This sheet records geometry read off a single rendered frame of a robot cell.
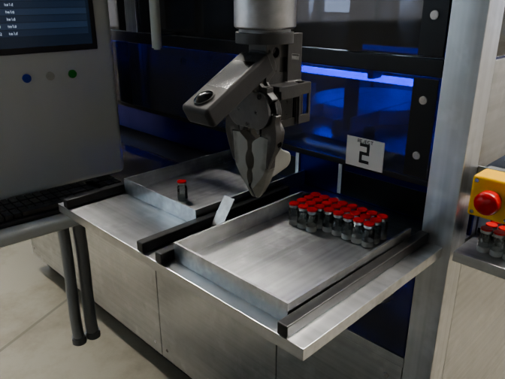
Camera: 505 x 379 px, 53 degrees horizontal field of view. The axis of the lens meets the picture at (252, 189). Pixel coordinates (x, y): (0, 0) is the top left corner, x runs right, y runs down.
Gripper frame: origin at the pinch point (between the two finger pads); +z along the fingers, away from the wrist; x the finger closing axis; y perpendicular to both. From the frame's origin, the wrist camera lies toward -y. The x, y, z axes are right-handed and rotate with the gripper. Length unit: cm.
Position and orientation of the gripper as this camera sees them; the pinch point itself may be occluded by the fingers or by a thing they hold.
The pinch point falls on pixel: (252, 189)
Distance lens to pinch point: 67.4
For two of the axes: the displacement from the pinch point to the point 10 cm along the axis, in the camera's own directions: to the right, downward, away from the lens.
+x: -7.1, -2.5, 6.6
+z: 0.0, 9.3, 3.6
